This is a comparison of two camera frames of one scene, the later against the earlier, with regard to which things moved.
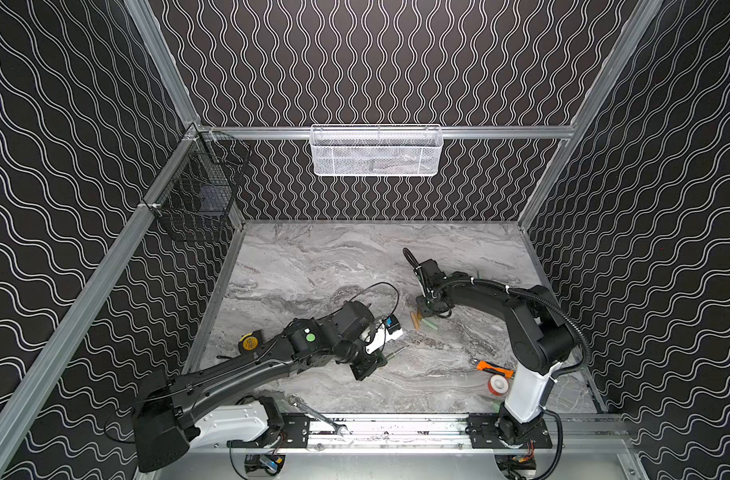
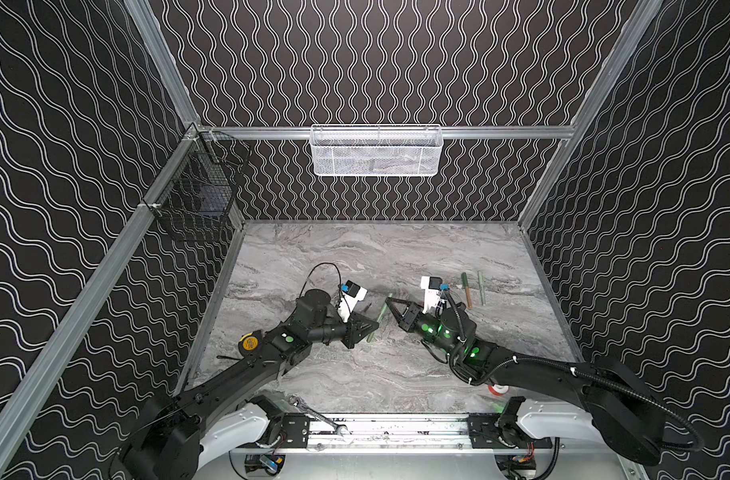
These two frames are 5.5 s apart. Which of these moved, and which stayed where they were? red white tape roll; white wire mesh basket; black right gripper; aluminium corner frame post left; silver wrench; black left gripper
Moved: black left gripper; black right gripper
Stayed: red white tape roll; white wire mesh basket; silver wrench; aluminium corner frame post left
